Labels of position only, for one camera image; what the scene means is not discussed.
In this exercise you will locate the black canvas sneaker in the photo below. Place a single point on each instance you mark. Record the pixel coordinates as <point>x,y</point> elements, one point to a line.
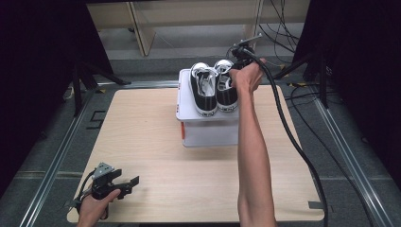
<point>205,101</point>
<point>226,96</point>

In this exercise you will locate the light wooden desk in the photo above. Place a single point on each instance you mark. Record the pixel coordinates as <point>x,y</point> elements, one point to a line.
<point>195,14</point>

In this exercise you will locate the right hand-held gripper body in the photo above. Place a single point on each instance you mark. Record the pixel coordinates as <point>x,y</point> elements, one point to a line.
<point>244,55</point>

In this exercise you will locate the black curtain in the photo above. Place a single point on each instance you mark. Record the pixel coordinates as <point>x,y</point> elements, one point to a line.
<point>365,78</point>
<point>34,78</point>

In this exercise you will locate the person's left hand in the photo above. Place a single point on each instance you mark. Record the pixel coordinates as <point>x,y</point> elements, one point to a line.
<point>93,211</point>

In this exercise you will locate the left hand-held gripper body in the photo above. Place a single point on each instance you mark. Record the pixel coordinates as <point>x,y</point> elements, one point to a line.
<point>102,184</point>

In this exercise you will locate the metal floor rail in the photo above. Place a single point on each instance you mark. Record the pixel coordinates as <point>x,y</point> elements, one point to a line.
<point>55,164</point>
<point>353,164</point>

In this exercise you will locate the black tripod stand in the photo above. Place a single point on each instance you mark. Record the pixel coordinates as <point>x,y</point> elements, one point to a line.
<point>77,91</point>
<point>322,82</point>

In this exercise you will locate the white lidded storage box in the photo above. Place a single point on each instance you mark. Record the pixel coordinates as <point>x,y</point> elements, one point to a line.
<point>189,97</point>

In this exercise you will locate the person's right hand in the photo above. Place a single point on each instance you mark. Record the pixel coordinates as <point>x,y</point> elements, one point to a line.
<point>247,77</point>

